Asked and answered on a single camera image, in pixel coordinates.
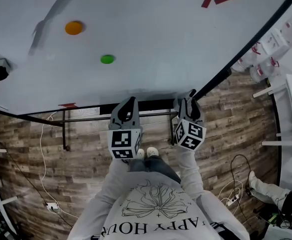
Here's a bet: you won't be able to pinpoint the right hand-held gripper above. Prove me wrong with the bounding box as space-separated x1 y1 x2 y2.
173 97 208 151

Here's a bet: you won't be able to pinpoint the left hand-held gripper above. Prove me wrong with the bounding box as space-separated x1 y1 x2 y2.
106 95 144 161

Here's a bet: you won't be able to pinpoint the person's right forearm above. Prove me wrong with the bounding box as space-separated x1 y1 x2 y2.
176 145 206 201

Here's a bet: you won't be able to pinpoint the person's left forearm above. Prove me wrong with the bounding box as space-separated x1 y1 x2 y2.
95 158 132 211

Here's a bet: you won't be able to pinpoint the white paper roll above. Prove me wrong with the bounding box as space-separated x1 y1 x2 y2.
173 96 185 111

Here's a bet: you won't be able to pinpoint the person's right white shoe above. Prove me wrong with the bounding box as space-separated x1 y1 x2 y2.
146 146 160 158

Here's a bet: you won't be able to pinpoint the green round magnet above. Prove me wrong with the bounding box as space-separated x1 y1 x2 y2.
100 54 115 65

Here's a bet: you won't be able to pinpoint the person's dark trousers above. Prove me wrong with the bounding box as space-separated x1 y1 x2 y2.
127 155 182 184

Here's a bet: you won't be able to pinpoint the white power strip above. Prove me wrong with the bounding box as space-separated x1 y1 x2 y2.
225 193 241 207
45 201 61 213

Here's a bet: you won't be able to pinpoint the person's grey printed sweatshirt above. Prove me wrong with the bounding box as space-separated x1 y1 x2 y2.
66 170 251 240

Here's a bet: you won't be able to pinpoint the orange round magnet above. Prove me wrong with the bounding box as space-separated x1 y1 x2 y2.
64 20 84 36

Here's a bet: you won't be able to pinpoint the white table with black frame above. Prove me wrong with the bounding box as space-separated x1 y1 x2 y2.
0 0 292 152

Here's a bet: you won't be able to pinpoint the black cable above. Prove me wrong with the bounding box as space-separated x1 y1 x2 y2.
0 138 74 231
230 153 256 224

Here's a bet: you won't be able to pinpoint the long white cable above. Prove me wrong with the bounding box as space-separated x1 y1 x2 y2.
39 110 79 220
216 179 244 208

